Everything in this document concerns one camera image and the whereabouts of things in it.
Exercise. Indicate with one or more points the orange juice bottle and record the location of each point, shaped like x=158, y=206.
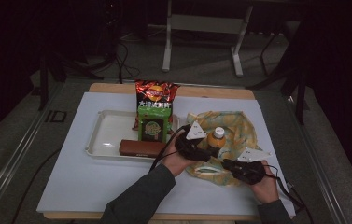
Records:
x=216, y=140

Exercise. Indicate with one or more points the white table mat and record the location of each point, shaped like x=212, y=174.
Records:
x=80, y=174

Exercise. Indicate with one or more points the orange print cloth bag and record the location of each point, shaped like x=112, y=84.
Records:
x=242, y=130

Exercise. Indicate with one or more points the dark metal chair frame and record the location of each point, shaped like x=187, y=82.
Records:
x=288, y=71

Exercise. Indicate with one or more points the red black chips packet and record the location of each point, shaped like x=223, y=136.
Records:
x=155, y=93

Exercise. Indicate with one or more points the brown snack bar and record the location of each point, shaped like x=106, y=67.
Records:
x=141, y=148

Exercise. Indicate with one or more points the green snack packet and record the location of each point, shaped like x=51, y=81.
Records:
x=152, y=127

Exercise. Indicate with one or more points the person's left hand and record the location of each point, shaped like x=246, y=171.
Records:
x=176, y=161

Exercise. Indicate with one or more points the aluminium floor rail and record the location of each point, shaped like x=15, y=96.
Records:
x=316, y=161
x=18, y=155

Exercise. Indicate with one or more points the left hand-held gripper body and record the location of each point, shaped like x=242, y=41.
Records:
x=189, y=147

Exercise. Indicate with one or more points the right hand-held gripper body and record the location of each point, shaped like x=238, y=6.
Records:
x=248, y=172

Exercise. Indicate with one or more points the person's right hand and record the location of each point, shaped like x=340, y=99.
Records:
x=267, y=189

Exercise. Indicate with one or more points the black tripod stand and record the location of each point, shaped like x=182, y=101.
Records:
x=71, y=59

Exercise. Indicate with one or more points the white metal stand frame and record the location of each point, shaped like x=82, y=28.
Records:
x=208, y=23

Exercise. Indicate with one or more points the white plastic tray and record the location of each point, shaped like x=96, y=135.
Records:
x=111, y=133

